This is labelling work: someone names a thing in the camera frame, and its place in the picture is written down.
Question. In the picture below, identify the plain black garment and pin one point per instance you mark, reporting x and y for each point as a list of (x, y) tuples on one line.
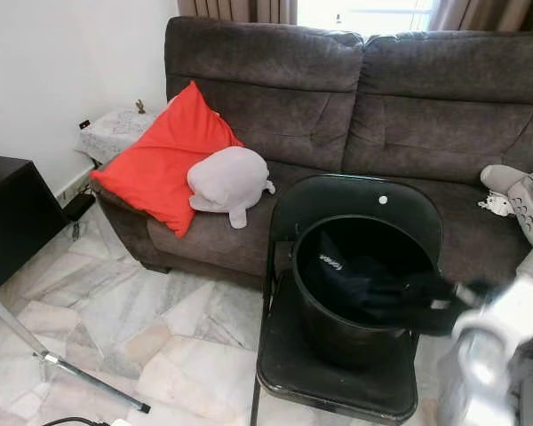
[(417, 302)]

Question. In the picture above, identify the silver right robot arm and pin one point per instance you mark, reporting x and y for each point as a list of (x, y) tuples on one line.
[(480, 382)]

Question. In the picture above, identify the steel clothes rack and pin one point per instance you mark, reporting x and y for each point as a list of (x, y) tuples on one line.
[(18, 326)]

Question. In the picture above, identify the grey totoro plush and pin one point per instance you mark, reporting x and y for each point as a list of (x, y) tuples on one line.
[(529, 209)]

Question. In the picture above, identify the black plastic bucket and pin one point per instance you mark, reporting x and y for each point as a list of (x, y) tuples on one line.
[(329, 342)]

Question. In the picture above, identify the black power strip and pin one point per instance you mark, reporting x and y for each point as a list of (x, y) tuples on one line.
[(78, 206)]

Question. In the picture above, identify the black folding chair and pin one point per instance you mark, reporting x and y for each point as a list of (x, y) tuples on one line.
[(338, 390)]

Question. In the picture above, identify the dark brown sofa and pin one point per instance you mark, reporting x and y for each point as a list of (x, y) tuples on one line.
[(417, 124)]

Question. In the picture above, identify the lace covered side table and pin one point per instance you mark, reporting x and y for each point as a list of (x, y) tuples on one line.
[(115, 133)]

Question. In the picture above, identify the red pillow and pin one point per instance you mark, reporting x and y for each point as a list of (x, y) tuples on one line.
[(160, 160)]

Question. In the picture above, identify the small brass figurine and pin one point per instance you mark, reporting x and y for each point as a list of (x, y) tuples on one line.
[(140, 106)]

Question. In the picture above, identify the grey seal plush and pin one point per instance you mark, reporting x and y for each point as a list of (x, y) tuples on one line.
[(229, 182)]

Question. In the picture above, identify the beige curtain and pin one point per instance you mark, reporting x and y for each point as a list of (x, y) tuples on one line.
[(235, 11), (489, 13)]

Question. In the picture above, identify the bright window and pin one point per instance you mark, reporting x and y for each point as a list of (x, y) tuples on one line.
[(364, 13)]

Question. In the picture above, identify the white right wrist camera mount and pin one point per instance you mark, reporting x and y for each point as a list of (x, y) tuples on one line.
[(511, 311)]

